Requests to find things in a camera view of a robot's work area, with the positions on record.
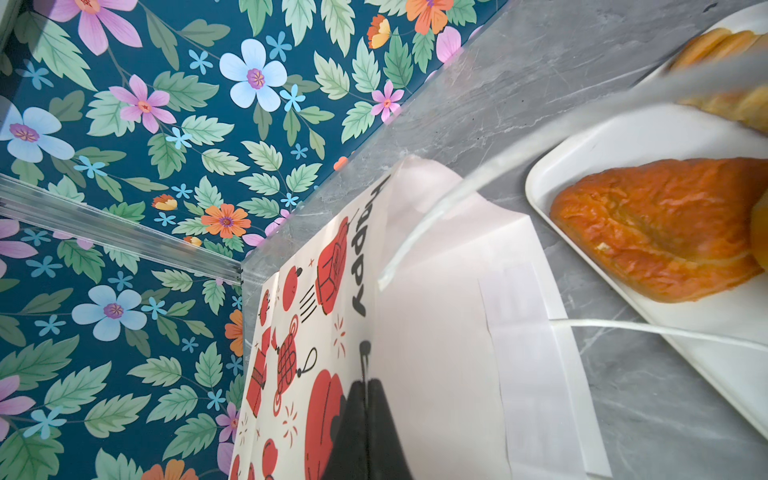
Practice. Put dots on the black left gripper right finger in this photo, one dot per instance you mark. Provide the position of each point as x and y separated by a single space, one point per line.
386 459

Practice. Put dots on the yellow ring bread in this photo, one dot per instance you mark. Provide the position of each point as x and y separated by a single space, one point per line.
759 231

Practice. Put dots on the red white paper bag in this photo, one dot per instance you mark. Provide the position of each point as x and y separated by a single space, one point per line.
482 377

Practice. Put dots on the orange triangular pastry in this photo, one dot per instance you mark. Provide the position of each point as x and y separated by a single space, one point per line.
672 230

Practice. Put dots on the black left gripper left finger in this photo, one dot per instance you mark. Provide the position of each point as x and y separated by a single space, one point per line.
348 456

